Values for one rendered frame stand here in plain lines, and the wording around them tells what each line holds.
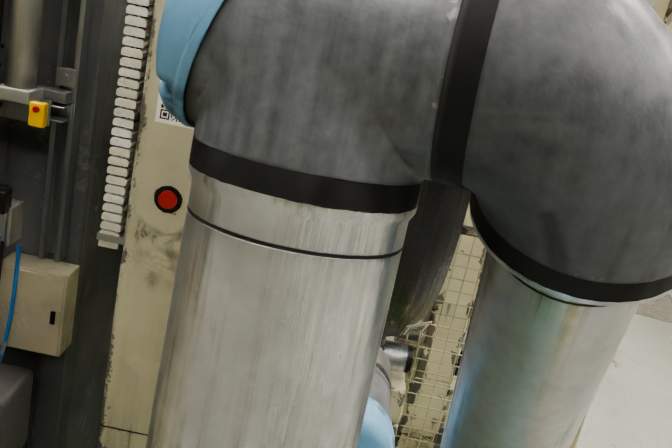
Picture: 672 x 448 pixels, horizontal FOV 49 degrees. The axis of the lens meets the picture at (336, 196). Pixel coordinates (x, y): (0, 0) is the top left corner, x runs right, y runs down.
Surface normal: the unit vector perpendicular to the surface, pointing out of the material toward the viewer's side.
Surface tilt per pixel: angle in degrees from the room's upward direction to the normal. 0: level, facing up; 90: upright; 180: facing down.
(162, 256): 90
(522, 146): 110
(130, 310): 90
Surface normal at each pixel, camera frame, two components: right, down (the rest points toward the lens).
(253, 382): -0.04, 0.18
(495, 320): -0.87, 0.32
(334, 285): 0.41, 0.25
